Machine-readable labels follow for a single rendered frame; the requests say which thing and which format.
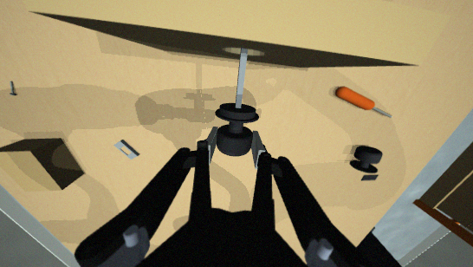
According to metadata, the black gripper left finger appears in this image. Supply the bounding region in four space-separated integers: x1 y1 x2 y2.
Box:
75 127 218 267

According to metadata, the tan rectangular box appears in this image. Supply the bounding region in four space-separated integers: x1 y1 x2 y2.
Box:
0 138 85 192

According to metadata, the orange-handled screwdriver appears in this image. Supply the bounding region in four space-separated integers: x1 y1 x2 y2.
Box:
335 87 392 118

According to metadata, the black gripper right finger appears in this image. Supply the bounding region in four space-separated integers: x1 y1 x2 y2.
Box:
246 131 373 267

